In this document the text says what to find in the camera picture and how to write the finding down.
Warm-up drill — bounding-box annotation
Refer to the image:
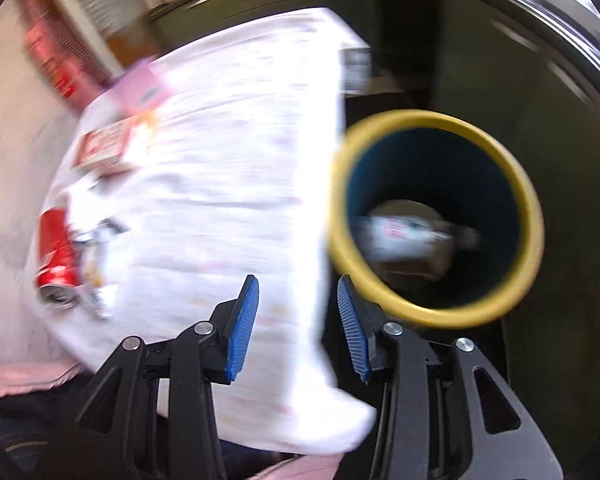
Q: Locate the silver wrapper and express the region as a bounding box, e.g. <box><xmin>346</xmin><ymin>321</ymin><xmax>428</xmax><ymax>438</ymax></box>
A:
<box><xmin>67</xmin><ymin>180</ymin><xmax>131</xmax><ymax>321</ymax></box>

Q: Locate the white wrapper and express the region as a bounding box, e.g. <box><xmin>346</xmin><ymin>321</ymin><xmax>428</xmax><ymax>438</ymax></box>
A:
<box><xmin>357</xmin><ymin>215</ymin><xmax>481</xmax><ymax>263</ymax></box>

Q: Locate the red soda can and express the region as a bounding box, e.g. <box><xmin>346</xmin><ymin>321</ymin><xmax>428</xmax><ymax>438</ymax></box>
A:
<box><xmin>36</xmin><ymin>208</ymin><xmax>88</xmax><ymax>308</ymax></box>

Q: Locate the red and white packet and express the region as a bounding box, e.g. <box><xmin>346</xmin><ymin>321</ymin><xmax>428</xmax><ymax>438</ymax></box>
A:
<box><xmin>75</xmin><ymin>120</ymin><xmax>136</xmax><ymax>171</ymax></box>

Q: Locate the dark green kitchen cabinet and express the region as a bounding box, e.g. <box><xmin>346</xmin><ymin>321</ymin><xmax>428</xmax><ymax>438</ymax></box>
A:
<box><xmin>147</xmin><ymin>0</ymin><xmax>600</xmax><ymax>480</ymax></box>

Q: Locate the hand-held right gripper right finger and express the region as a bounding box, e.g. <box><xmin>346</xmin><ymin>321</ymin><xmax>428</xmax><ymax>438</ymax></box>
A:
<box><xmin>336</xmin><ymin>274</ymin><xmax>563</xmax><ymax>480</ymax></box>

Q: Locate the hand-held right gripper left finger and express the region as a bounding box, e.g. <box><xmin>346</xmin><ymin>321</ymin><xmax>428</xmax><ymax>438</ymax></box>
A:
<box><xmin>75</xmin><ymin>274</ymin><xmax>261</xmax><ymax>480</ymax></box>

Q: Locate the blue bin with yellow rim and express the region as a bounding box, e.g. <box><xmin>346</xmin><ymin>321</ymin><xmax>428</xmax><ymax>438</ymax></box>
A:
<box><xmin>327</xmin><ymin>109</ymin><xmax>546</xmax><ymax>330</ymax></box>

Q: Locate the pink tissue box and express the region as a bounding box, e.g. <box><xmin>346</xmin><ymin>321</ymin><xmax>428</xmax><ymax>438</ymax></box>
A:
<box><xmin>112</xmin><ymin>60</ymin><xmax>173</xmax><ymax>111</ymax></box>

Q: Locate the white dotted tablecloth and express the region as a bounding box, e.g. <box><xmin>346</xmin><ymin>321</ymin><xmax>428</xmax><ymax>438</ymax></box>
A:
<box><xmin>27</xmin><ymin>7</ymin><xmax>378</xmax><ymax>456</ymax></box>

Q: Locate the red striped apron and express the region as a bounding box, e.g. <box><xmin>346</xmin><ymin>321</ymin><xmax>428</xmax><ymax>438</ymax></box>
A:
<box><xmin>17</xmin><ymin>0</ymin><xmax>111</xmax><ymax>106</ymax></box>

